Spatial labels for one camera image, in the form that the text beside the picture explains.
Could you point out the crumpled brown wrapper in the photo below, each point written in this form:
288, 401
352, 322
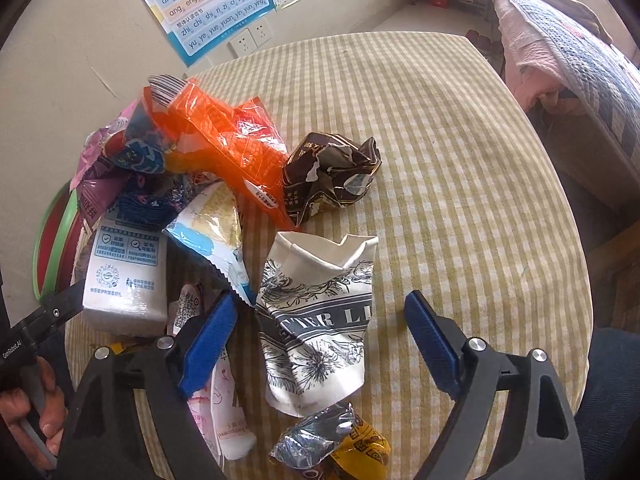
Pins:
320, 175

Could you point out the yellow checked tablecloth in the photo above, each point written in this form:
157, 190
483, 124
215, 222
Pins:
425, 160

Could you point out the silver and yellow wrapper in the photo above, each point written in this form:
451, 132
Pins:
360, 450

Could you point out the orange plastic wrapper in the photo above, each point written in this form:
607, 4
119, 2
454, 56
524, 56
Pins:
225, 135

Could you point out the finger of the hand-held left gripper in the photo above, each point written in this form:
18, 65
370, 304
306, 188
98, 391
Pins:
50, 312

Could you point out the purple wrapper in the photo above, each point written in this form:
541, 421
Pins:
95, 180

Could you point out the person's left hand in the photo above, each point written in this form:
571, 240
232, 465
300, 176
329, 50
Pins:
52, 410

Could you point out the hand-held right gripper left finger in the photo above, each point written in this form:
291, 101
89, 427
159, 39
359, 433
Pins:
210, 340

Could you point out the red bin with green rim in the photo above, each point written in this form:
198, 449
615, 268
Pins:
50, 245

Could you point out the pink blanket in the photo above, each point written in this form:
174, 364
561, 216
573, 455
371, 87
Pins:
525, 60

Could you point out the white carton with blue print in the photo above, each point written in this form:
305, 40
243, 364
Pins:
125, 280

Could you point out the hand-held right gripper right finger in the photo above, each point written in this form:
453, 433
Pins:
430, 345

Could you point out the person's leg in jeans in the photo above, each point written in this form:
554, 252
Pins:
610, 385

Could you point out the white wall socket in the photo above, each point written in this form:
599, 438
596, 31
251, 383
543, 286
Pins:
261, 33
242, 42

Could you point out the blue patterned wrapper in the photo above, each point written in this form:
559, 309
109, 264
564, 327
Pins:
142, 202

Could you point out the blue wall poster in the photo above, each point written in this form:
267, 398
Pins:
200, 10

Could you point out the pink and white wrapper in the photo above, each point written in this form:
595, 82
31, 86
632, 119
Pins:
225, 410

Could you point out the wooden bed frame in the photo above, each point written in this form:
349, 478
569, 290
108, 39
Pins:
615, 270

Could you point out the white and blue snack packet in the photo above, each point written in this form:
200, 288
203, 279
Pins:
210, 225

